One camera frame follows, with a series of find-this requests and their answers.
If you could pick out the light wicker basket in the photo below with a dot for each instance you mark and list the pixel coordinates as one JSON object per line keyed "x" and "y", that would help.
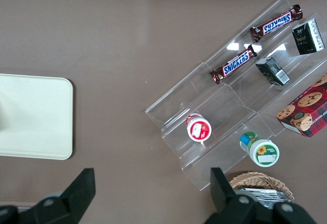
{"x": 260, "y": 179}

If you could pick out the small black carton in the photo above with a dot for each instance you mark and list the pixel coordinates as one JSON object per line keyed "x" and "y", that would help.
{"x": 307, "y": 37}
{"x": 273, "y": 71}

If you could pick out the green yogurt cup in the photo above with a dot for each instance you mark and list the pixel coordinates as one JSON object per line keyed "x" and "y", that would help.
{"x": 263, "y": 152}

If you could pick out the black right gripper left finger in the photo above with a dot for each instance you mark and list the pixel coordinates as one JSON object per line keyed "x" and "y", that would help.
{"x": 69, "y": 201}

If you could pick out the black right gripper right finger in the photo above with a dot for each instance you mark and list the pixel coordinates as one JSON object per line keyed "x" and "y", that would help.
{"x": 230, "y": 206}

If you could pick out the clear acrylic stepped stand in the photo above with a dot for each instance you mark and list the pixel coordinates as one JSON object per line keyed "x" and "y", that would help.
{"x": 230, "y": 106}

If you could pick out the beige plastic tray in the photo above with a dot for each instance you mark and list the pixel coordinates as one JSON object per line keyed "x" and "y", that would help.
{"x": 38, "y": 116}

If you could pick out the aluminium foil container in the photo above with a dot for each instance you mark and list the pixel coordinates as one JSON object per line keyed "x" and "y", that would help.
{"x": 265, "y": 196}

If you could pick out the red yogurt cup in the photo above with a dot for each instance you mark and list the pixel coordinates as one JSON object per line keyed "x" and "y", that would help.
{"x": 199, "y": 129}

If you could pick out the red cookie box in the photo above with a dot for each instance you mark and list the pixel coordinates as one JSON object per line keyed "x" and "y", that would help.
{"x": 309, "y": 111}

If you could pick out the Snickers chocolate bar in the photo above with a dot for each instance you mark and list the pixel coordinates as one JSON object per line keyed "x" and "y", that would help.
{"x": 235, "y": 65}
{"x": 277, "y": 22}

